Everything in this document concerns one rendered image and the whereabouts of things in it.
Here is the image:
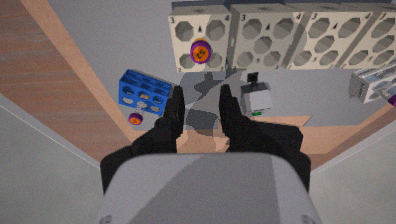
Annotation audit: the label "blue tube rack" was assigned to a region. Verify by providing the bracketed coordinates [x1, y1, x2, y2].
[119, 69, 171, 115]

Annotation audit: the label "beige bucket adapter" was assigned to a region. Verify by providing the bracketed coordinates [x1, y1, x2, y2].
[226, 3, 304, 71]
[168, 5, 231, 73]
[281, 3, 374, 70]
[335, 3, 396, 69]

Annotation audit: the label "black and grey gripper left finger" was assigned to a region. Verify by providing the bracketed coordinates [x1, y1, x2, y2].
[100, 86, 185, 195]

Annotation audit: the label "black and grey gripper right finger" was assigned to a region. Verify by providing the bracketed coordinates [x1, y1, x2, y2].
[219, 84, 311, 194]

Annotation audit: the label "white tube rack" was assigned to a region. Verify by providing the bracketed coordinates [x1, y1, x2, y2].
[348, 57, 396, 104]

